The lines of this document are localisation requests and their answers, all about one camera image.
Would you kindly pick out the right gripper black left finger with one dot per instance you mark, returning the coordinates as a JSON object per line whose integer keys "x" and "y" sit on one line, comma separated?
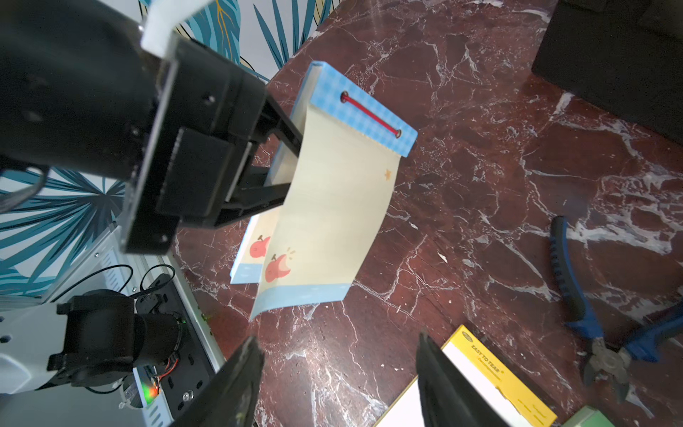
{"x": 227, "y": 389}

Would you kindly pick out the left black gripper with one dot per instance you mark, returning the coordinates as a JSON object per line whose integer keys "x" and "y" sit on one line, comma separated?
{"x": 210, "y": 118}

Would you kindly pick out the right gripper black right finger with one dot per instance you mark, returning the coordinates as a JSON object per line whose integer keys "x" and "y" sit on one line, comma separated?
{"x": 447, "y": 398}

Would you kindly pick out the yellow topped cream memo pad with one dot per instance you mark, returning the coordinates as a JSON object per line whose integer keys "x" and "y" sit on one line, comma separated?
{"x": 504, "y": 392}

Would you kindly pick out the blue topped cream memo pad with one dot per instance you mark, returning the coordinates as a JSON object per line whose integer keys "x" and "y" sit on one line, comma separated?
{"x": 328, "y": 90}

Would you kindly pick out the large green memo pad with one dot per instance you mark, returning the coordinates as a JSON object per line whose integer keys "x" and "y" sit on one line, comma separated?
{"x": 588, "y": 417}

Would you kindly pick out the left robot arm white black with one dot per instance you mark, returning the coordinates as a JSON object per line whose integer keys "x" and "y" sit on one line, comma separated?
{"x": 83, "y": 88}

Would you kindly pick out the yellow black toolbox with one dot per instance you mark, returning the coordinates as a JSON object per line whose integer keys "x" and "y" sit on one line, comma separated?
{"x": 622, "y": 56}

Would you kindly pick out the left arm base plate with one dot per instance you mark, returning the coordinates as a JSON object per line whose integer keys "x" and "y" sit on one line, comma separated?
{"x": 170, "y": 295}

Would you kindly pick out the aluminium front rail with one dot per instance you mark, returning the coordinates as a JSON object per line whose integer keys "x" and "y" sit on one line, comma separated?
{"x": 86, "y": 337}

